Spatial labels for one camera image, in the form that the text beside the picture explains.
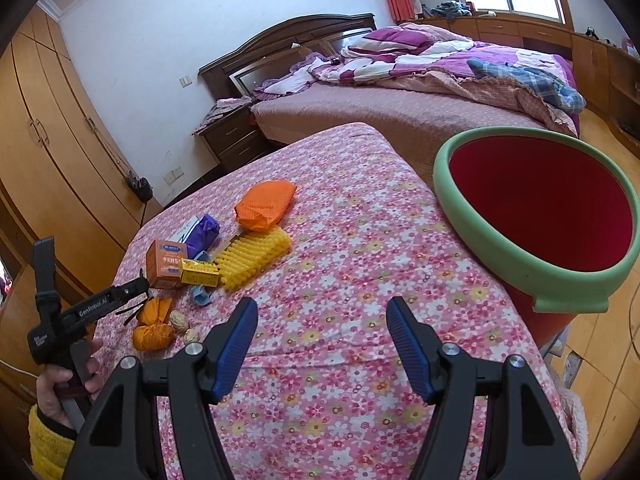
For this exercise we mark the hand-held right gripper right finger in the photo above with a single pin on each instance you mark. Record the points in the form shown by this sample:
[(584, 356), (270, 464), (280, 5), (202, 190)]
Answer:
[(407, 350)]

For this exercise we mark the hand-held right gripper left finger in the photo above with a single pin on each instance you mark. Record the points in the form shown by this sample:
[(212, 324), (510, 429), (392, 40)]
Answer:
[(235, 350)]

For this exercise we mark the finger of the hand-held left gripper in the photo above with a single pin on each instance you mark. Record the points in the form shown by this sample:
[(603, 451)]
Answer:
[(131, 291)]

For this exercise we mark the orange cardboard box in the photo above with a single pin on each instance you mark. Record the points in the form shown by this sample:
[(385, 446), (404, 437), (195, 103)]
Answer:
[(165, 265)]

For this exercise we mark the small yellow box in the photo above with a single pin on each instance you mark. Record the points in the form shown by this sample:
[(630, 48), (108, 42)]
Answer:
[(200, 272)]

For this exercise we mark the white and blue box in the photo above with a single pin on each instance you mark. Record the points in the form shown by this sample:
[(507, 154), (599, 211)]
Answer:
[(182, 232)]

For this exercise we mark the red bin with green rim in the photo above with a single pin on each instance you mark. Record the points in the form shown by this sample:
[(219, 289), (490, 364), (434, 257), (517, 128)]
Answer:
[(540, 200)]

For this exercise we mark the person's left forearm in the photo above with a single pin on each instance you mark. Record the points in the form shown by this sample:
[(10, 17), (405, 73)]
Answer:
[(47, 447)]

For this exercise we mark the person's left hand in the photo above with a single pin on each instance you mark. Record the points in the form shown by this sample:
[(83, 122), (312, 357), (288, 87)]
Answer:
[(50, 385)]

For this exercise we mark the walnut shell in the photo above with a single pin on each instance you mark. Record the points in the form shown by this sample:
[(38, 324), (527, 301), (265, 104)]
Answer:
[(178, 321), (191, 336)]

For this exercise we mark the blue plastic piece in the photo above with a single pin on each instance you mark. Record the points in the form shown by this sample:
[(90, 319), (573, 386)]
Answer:
[(200, 296)]

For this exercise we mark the purple plastic bag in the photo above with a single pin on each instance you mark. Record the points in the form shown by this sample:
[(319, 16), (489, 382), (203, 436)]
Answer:
[(202, 235)]

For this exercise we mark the black device with stick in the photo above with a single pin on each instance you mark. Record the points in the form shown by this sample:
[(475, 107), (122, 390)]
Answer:
[(139, 187)]

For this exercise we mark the pink floral tablecloth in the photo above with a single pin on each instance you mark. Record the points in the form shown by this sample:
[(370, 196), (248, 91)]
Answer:
[(340, 240)]

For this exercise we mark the wooden wardrobe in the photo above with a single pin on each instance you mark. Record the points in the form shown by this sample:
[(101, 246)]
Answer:
[(45, 135)]

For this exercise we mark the pink fleece cloth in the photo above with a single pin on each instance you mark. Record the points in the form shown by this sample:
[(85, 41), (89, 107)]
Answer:
[(575, 420)]

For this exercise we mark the dark wooden nightstand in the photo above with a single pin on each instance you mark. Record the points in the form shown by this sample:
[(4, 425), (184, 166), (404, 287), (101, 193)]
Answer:
[(235, 135)]

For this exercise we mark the bed with pink sheet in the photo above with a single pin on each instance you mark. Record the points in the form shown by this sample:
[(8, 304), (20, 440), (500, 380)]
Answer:
[(360, 105)]

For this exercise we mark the frilled purple pillow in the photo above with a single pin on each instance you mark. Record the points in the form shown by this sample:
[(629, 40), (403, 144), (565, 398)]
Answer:
[(287, 82)]

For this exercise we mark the dark wooden headboard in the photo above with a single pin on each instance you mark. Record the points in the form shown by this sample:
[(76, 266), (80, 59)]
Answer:
[(280, 40)]

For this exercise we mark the purple and white quilt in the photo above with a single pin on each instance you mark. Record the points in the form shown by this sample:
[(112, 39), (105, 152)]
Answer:
[(430, 55)]

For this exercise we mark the blue plaid shirt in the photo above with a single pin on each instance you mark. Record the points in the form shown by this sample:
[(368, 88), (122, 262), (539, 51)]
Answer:
[(535, 82)]

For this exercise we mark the pile of blue clothes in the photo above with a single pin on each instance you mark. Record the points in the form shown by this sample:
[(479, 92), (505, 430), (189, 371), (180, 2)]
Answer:
[(452, 8)]

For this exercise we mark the small black object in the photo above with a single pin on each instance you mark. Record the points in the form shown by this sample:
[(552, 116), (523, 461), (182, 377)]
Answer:
[(591, 33)]

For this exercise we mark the red and white packet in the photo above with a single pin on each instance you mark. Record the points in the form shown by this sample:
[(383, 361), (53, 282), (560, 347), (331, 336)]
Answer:
[(628, 45)]

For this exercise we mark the white wall socket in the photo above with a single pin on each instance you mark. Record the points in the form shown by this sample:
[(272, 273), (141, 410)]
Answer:
[(174, 176)]

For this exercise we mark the white wall switch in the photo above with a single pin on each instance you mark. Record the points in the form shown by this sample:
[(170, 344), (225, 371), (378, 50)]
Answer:
[(186, 80)]

